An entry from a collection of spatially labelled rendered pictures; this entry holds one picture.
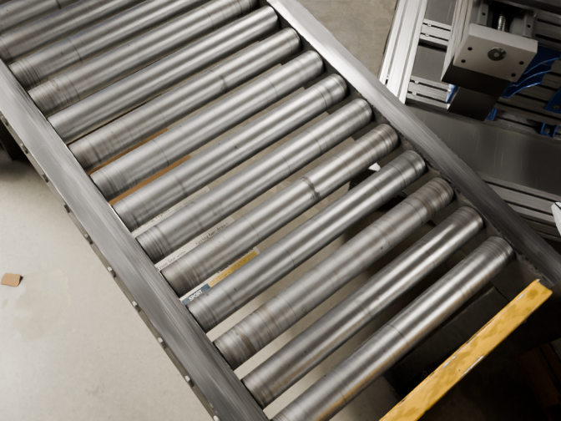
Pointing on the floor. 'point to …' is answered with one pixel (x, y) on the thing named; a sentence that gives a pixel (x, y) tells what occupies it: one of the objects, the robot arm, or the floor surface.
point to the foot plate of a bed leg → (402, 381)
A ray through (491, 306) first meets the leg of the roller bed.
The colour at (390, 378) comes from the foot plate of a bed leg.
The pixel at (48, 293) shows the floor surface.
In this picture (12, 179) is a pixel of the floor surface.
